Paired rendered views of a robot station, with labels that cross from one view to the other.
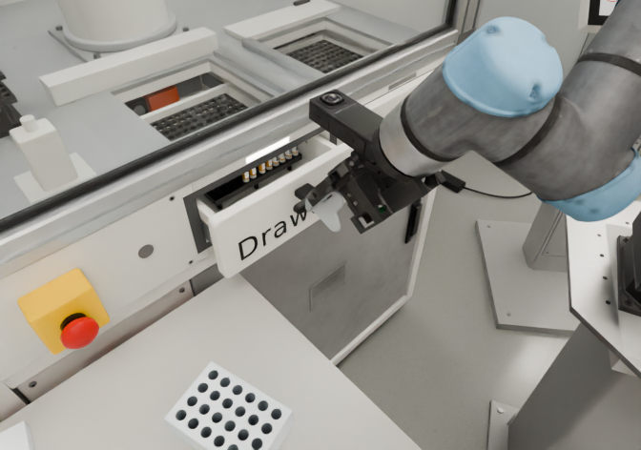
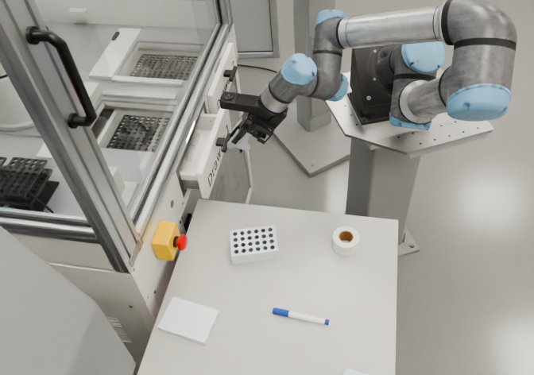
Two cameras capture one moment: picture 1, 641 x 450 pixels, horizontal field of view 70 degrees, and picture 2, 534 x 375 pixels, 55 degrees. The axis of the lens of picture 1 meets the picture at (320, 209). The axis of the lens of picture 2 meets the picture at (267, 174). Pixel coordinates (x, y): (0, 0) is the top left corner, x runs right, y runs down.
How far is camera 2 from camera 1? 0.88 m
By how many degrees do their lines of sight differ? 23
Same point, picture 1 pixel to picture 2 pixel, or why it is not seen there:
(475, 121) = (299, 87)
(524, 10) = not seen: outside the picture
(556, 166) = (324, 90)
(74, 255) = (158, 215)
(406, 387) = not seen: hidden behind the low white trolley
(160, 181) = (170, 167)
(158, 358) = (201, 248)
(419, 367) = not seen: hidden behind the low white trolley
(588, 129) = (327, 75)
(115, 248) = (165, 206)
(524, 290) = (312, 146)
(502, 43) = (299, 65)
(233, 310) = (214, 214)
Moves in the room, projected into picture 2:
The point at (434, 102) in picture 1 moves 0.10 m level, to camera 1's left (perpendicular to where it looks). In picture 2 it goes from (284, 86) to (249, 105)
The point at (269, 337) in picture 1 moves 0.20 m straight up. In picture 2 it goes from (239, 214) to (231, 166)
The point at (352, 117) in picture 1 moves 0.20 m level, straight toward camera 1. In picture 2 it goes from (242, 100) to (284, 145)
